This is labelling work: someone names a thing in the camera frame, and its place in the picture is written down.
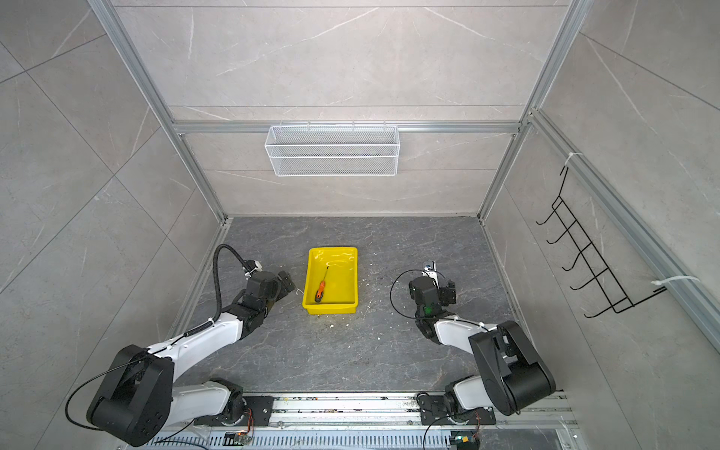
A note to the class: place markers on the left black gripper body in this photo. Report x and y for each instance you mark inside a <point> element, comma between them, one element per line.
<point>279,290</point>

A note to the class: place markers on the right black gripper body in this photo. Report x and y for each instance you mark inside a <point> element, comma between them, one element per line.
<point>447,296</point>

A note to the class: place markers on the orange handled screwdriver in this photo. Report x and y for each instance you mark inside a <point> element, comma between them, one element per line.
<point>319,296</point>

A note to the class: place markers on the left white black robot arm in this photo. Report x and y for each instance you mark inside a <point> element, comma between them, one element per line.
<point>138,397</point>

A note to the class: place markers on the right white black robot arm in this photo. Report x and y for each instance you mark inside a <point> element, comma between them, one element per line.
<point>511,375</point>

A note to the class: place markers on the yellow plastic bin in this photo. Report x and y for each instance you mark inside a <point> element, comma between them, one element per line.
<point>341,293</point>

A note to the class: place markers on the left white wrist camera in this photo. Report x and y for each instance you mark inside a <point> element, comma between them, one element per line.
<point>250,267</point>

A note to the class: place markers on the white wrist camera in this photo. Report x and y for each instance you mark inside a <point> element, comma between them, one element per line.
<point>250,267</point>
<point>430,270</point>

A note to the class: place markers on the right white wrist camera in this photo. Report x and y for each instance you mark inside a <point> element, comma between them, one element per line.
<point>430,270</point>

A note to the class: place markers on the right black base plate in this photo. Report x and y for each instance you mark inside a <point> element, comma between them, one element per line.
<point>434,410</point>

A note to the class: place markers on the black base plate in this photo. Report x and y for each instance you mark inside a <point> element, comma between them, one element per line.
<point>253,410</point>
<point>434,410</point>

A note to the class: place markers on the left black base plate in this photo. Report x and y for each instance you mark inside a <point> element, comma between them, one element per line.
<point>253,410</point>

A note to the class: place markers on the white wire mesh basket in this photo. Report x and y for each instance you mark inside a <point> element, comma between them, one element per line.
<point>338,150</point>

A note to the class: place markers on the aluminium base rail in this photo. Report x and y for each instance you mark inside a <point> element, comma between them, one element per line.
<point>374,420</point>

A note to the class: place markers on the black wire hook rack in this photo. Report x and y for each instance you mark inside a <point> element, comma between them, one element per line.
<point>602,277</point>

